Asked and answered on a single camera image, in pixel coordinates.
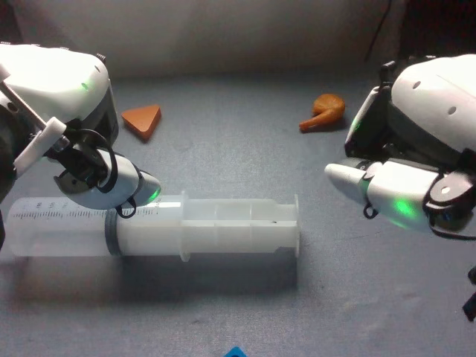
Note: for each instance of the orange triangle block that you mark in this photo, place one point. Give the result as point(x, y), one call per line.
point(143, 121)

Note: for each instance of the orange toy drumstick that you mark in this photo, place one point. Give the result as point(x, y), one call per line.
point(329, 106)

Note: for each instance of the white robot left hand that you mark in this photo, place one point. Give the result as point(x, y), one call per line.
point(56, 82)

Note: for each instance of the grey table cloth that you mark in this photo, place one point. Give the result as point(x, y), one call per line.
point(238, 305)

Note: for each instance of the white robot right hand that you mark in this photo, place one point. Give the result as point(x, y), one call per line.
point(427, 111)

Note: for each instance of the blue square block with holes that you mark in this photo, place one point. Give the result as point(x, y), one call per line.
point(235, 352)

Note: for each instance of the large clear plastic syringe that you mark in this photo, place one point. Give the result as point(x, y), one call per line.
point(223, 230)

